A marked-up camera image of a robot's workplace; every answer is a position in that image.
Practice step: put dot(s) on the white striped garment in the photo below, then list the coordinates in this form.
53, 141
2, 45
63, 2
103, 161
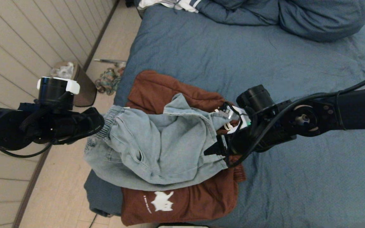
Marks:
187, 4

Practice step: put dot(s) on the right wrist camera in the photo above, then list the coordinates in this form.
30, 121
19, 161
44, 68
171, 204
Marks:
238, 112

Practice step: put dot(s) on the clear plastic bin liner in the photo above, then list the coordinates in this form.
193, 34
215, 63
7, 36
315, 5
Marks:
63, 71

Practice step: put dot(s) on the brown shorts with white print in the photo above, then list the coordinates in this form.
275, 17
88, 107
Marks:
201, 199

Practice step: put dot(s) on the light blue denim shorts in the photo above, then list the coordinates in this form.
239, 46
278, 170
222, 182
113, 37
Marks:
169, 145

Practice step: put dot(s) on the small black object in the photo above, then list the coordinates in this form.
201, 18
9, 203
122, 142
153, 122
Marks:
130, 3

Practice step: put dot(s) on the multicoloured cloth bundle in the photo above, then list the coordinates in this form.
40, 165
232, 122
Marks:
108, 81

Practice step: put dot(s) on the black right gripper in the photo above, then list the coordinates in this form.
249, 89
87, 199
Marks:
255, 98

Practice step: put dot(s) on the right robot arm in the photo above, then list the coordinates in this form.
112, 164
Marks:
360, 107

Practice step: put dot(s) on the thin grey rod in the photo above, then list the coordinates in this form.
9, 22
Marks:
106, 61

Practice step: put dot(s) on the blue bed cover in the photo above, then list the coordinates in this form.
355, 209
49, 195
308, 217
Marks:
312, 183

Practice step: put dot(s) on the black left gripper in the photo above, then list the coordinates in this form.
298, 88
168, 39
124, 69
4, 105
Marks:
62, 123

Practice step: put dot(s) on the crumpled blue duvet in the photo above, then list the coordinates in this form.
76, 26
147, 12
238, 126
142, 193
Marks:
322, 19

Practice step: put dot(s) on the brown metal trash bin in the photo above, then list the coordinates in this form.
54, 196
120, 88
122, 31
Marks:
86, 88

